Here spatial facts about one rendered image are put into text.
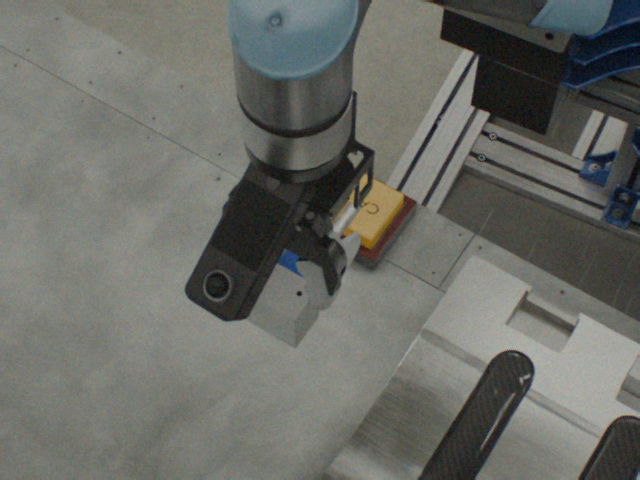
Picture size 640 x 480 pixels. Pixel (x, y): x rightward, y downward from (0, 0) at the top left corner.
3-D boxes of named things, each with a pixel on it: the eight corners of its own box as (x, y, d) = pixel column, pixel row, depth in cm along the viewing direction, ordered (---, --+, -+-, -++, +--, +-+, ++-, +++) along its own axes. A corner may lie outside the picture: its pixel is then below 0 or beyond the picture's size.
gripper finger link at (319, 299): (382, 276, 104) (363, 207, 97) (343, 331, 101) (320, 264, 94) (351, 263, 105) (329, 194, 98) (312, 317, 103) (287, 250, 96)
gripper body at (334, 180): (375, 195, 98) (382, 102, 87) (314, 278, 94) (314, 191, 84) (292, 150, 100) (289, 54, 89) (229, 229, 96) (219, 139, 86)
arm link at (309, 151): (311, 157, 80) (205, 100, 82) (312, 195, 84) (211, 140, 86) (374, 77, 83) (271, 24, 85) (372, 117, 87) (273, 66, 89)
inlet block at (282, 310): (330, 208, 112) (330, 174, 107) (378, 234, 110) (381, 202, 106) (245, 320, 106) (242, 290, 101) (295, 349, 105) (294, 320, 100)
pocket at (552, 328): (523, 303, 113) (529, 284, 110) (576, 332, 111) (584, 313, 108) (498, 342, 111) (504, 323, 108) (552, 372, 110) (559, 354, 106)
